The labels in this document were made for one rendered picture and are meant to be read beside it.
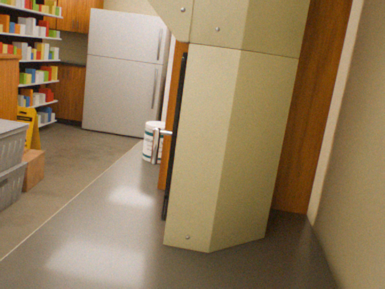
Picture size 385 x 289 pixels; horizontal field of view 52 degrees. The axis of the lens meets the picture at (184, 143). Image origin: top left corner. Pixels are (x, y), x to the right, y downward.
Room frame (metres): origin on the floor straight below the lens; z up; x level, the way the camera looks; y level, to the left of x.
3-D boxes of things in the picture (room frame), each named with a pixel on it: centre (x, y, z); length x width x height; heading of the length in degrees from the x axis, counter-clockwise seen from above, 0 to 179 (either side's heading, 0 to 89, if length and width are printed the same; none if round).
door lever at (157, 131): (0.92, 0.05, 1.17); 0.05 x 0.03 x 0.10; 84
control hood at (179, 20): (1.03, 0.06, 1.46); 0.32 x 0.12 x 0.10; 174
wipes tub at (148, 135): (1.59, 0.10, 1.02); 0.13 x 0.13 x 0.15
